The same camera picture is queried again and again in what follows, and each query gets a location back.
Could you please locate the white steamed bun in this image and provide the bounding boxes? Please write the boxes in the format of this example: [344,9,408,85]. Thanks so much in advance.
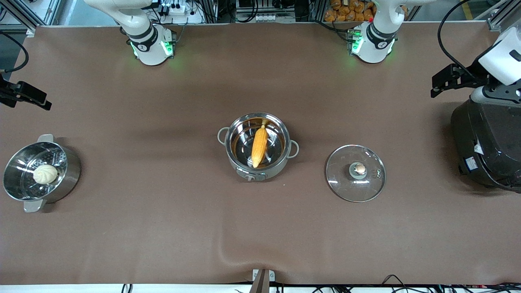
[33,164,58,185]

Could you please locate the pile of orange buns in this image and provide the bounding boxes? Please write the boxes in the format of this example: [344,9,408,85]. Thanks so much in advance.
[324,0,408,22]

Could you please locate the white power strip with plugs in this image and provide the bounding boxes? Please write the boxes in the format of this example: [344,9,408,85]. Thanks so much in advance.
[159,1,188,15]

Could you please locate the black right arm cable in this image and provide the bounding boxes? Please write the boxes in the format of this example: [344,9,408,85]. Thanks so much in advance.
[0,32,29,74]

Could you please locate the black floor cables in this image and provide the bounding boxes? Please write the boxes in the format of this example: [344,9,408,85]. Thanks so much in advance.
[381,275,521,293]

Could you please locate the metal table clamp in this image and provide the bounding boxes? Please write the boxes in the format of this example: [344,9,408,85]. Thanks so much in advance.
[252,269,276,293]

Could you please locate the green-handled electric steel pot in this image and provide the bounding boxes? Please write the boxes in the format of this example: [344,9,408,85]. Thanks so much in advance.
[217,112,300,182]

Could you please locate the stainless steel steamer pot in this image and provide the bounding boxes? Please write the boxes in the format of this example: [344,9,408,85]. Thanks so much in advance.
[3,134,81,213]

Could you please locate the yellow corn cob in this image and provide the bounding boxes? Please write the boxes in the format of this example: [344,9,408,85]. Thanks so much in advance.
[251,119,269,168]

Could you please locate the brown table mat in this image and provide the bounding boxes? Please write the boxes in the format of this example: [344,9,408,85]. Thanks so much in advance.
[0,22,521,285]

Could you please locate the glass lid with gold knob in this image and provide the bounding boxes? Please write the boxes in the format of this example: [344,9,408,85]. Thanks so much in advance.
[326,144,386,203]

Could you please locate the black rice cooker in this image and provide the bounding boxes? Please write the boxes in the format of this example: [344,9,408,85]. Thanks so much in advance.
[451,98,521,192]

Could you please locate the aluminium frame profile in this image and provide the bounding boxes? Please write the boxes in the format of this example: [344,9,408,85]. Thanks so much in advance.
[486,0,521,32]
[0,0,61,38]

